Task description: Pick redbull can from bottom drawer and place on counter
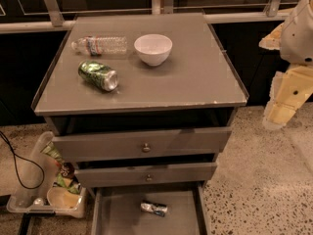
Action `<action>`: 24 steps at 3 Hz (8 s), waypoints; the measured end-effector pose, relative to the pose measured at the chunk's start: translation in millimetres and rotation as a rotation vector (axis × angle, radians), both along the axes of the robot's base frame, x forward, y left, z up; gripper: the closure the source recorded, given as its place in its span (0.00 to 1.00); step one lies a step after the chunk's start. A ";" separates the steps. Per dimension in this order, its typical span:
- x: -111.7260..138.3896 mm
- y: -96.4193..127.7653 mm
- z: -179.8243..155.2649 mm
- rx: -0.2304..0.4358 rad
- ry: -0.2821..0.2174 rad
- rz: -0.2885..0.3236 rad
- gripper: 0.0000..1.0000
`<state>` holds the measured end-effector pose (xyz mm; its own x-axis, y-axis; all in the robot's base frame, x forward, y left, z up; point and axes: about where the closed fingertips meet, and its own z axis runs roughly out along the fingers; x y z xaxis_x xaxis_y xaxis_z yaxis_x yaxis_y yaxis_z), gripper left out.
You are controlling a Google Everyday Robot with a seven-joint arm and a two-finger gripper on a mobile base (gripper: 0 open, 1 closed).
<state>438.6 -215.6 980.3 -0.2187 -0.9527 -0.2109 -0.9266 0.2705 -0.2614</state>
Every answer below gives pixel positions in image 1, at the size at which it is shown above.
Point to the brown snack bag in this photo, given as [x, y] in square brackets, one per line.
[67, 171]

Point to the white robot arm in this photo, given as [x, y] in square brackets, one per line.
[297, 37]

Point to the white bowl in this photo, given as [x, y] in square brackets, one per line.
[153, 49]

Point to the green soda can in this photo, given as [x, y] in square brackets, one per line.
[100, 75]

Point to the grey middle drawer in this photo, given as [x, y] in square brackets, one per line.
[142, 175]

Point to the metal railing frame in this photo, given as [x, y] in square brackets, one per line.
[21, 16]

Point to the green snack bag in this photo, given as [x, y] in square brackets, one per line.
[51, 151]

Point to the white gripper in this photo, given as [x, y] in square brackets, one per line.
[298, 36]

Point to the grey drawer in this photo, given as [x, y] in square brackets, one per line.
[117, 210]
[142, 175]
[141, 144]

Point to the clear plastic water bottle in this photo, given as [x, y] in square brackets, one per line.
[100, 45]

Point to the cream bowl in bin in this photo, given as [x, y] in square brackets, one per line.
[61, 198]

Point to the grey drawer cabinet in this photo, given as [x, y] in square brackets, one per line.
[196, 87]

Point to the grey bottom drawer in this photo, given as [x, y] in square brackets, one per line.
[117, 210]

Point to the clear plastic storage bin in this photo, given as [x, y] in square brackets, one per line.
[39, 174]

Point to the small silver ball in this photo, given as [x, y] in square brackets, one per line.
[39, 202]

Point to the grey top drawer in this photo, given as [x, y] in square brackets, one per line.
[141, 144]

